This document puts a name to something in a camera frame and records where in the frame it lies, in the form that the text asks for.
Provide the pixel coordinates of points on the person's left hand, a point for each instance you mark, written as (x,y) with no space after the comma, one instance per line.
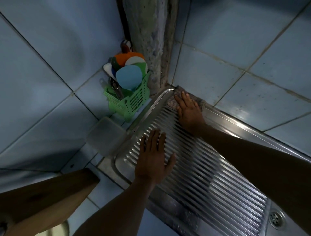
(153,163)

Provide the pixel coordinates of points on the person's right hand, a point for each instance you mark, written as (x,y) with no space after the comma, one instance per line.
(190,114)

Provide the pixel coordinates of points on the checked dishcloth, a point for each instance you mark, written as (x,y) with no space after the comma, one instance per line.
(200,101)

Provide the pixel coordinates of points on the knives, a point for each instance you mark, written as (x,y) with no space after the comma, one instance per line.
(117,90)

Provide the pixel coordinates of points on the person's left forearm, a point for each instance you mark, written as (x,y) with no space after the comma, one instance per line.
(116,211)

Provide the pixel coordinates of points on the person's right forearm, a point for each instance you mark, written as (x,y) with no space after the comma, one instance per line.
(262,165)

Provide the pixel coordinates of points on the clear plastic container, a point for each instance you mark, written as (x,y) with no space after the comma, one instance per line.
(107,136)

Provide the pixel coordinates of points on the stainless steel sink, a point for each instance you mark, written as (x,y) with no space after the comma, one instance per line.
(206,184)

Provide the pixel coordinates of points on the green plastic basket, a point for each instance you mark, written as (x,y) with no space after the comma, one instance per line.
(133,104)

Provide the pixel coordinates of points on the green plastic scoop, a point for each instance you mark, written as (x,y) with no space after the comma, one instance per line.
(143,69)

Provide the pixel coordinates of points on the light blue plastic scoop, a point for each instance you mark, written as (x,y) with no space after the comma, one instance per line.
(128,77)

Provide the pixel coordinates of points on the white plastic scoop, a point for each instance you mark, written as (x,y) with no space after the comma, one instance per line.
(136,60)

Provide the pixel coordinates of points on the orange plastic utensil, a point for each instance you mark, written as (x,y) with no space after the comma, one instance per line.
(124,58)

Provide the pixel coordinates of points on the red white small bottle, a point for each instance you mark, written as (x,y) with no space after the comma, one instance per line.
(126,46)

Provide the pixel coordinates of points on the white plastic spoon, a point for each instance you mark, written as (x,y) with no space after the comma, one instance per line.
(108,69)

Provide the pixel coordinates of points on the wooden knife block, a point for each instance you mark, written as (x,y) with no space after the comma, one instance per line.
(43,197)

